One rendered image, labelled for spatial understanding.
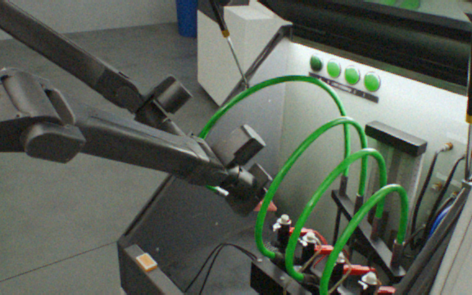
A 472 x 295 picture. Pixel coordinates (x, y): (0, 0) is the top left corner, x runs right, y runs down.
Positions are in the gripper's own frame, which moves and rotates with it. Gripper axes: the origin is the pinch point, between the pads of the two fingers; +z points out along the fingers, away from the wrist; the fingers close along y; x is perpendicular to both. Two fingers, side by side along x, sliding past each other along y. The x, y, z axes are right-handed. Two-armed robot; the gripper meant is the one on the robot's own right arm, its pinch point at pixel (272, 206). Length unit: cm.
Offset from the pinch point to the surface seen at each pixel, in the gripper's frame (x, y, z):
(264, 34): 253, 64, 113
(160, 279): 10.0, -31.4, -2.0
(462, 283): -36.3, 13.9, 9.0
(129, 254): 21.8, -34.7, -5.4
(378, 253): -15.2, 7.5, 17.2
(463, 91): -12.2, 42.9, 6.2
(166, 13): 685, 42, 196
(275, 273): -1.0, -12.1, 13.8
